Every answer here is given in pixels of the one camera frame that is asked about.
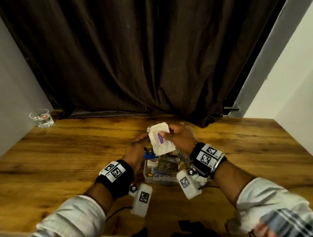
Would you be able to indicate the blue blister pack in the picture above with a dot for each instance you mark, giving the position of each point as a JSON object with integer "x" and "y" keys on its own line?
{"x": 150, "y": 156}

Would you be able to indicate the person's right forearm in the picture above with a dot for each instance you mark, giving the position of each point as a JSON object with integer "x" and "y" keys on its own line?
{"x": 264, "y": 197}

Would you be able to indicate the clear plastic medicine box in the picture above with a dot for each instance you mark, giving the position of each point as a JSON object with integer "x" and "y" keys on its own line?
{"x": 149, "y": 178}

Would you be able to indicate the white window frame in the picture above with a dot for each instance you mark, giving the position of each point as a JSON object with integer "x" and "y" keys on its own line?
{"x": 266, "y": 56}

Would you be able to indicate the brown curtain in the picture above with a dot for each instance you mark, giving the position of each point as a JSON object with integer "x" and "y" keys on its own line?
{"x": 134, "y": 53}

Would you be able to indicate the person's right hand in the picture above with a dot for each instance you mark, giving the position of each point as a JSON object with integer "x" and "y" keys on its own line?
{"x": 183, "y": 138}

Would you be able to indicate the pile of medicine strips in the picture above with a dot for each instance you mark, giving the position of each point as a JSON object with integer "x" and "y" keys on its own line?
{"x": 167, "y": 167}

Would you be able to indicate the white paper sachet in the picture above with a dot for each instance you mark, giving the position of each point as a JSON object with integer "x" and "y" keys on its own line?
{"x": 160, "y": 144}

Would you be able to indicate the clear drinking glass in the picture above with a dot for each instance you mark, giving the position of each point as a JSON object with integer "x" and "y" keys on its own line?
{"x": 42, "y": 119}

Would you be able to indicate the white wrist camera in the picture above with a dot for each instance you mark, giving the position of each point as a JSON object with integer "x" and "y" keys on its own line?
{"x": 188, "y": 185}
{"x": 141, "y": 200}

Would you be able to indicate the person's black clothing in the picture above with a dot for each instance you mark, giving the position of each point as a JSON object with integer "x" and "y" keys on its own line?
{"x": 193, "y": 228}

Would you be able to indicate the person's left forearm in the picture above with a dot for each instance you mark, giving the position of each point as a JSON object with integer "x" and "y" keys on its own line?
{"x": 75, "y": 217}

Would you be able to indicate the person's left hand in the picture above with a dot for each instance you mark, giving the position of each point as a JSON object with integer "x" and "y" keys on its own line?
{"x": 134, "y": 153}

